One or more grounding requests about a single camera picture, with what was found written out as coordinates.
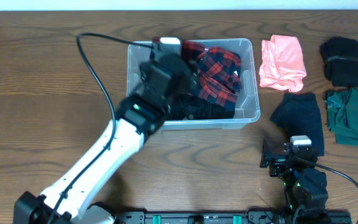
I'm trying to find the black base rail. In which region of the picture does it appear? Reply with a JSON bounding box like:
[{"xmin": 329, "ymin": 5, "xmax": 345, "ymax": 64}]
[{"xmin": 82, "ymin": 202, "xmax": 353, "ymax": 224}]

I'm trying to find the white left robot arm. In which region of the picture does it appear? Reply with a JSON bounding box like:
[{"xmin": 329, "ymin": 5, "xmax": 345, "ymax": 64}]
[{"xmin": 13, "ymin": 37, "xmax": 198, "ymax": 223}]

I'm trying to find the black buttoned garment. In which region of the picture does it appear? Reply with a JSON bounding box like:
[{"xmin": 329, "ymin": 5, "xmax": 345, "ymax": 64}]
[{"xmin": 167, "ymin": 95, "xmax": 237, "ymax": 120}]

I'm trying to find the clear plastic storage bin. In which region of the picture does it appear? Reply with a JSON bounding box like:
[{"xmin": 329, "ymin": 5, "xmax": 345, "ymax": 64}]
[{"xmin": 126, "ymin": 38, "xmax": 260, "ymax": 130}]

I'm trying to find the dark green folded garment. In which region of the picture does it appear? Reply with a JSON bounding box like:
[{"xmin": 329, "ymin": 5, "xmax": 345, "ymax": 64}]
[{"xmin": 325, "ymin": 88, "xmax": 358, "ymax": 146}]

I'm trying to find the black garment with band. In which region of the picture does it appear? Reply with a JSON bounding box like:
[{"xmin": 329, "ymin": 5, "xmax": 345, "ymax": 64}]
[{"xmin": 319, "ymin": 37, "xmax": 358, "ymax": 88}]

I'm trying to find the red navy plaid shirt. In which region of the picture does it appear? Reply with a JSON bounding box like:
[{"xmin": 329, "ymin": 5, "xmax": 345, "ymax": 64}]
[{"xmin": 175, "ymin": 39, "xmax": 242, "ymax": 112}]

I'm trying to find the pink folded garment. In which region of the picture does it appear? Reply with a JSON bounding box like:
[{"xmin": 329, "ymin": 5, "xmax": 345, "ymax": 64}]
[{"xmin": 259, "ymin": 35, "xmax": 307, "ymax": 93}]

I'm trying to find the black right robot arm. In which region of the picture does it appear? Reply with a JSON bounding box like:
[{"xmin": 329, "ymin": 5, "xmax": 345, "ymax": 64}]
[{"xmin": 260, "ymin": 136, "xmax": 332, "ymax": 224}]

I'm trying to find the dark navy folded garment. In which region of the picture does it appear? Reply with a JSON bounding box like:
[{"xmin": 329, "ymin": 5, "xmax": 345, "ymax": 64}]
[{"xmin": 270, "ymin": 93, "xmax": 324, "ymax": 156}]

